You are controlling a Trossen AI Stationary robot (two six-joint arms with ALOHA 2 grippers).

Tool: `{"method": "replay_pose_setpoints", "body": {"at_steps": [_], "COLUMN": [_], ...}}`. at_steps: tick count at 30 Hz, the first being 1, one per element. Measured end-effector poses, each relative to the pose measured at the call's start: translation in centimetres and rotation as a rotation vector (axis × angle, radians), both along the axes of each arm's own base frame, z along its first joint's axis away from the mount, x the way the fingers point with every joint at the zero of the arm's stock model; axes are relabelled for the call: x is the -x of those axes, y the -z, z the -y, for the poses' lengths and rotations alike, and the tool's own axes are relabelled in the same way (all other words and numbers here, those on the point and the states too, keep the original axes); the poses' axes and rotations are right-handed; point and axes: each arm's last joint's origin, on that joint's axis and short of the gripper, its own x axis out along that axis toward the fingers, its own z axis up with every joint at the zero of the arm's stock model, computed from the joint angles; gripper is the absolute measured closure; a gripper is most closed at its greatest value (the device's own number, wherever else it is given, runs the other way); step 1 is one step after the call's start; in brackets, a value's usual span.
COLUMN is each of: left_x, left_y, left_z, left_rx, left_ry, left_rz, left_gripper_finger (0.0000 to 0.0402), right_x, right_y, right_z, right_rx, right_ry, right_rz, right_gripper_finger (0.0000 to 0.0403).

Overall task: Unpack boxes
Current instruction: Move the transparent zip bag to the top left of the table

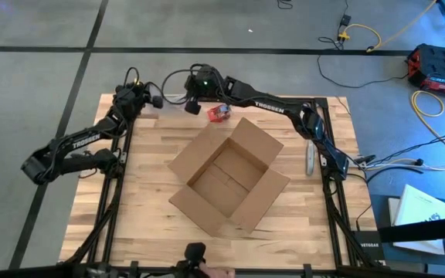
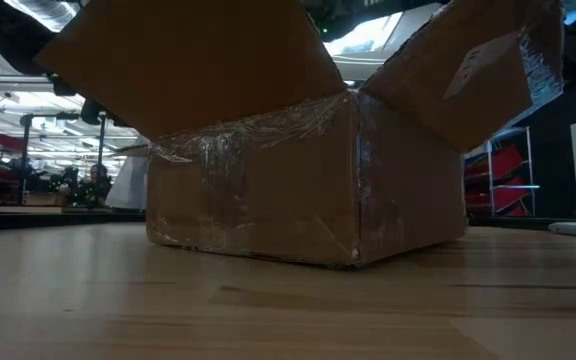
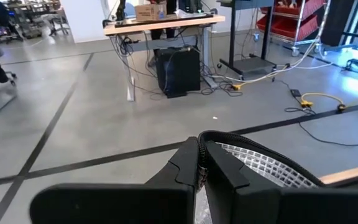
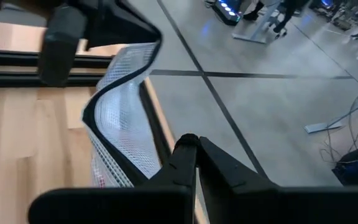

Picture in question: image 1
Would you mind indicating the black round object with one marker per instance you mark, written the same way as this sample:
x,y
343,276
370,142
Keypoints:
x,y
194,253

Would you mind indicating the person's hand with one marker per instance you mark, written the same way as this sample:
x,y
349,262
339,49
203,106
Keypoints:
x,y
216,272

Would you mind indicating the white booklet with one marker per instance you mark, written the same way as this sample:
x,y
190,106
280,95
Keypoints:
x,y
419,208

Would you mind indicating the black network switch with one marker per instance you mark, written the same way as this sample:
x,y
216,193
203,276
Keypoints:
x,y
369,245

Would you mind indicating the black power adapter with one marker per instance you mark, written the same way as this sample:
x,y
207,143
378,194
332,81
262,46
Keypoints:
x,y
345,20

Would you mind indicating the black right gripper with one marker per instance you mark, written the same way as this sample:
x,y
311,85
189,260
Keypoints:
x,y
205,83

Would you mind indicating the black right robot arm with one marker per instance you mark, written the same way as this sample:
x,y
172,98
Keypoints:
x,y
269,106

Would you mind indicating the taped brown cardboard box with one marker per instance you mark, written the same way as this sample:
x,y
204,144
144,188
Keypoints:
x,y
228,177

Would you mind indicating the black clamp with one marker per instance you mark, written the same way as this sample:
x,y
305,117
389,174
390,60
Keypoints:
x,y
365,159

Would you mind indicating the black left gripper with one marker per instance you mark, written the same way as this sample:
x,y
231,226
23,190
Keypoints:
x,y
131,100

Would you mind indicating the red black tool case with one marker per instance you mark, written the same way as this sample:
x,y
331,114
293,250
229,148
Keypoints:
x,y
439,65

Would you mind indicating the box opener tool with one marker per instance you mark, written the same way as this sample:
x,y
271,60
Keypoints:
x,y
310,158

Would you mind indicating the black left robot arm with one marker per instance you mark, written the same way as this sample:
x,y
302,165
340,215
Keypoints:
x,y
85,141

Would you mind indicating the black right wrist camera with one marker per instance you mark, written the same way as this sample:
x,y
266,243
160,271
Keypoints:
x,y
192,107

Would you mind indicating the small red blue package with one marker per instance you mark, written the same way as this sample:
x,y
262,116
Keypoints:
x,y
218,113

